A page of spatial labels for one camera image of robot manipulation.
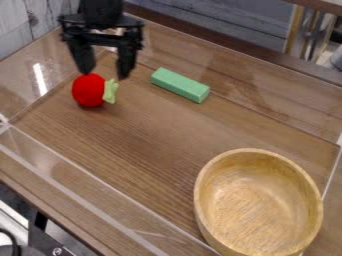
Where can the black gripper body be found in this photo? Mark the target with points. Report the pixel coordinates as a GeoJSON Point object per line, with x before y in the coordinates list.
{"type": "Point", "coordinates": [100, 24]}

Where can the green rectangular block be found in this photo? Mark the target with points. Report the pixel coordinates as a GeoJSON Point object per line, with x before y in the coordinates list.
{"type": "Point", "coordinates": [180, 85]}

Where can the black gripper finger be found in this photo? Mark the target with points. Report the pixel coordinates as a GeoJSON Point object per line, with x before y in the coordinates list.
{"type": "Point", "coordinates": [82, 55]}
{"type": "Point", "coordinates": [125, 61]}

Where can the wooden bowl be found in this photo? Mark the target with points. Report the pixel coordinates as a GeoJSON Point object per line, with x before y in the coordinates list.
{"type": "Point", "coordinates": [256, 204]}

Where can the wooden chair in background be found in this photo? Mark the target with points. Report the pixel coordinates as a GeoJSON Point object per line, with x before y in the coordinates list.
{"type": "Point", "coordinates": [311, 27]}

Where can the red plush fruit green leaf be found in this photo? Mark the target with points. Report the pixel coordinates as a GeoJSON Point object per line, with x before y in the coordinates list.
{"type": "Point", "coordinates": [92, 90]}

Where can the clear acrylic tray wall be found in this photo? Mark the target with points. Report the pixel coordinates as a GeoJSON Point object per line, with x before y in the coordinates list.
{"type": "Point", "coordinates": [109, 171]}

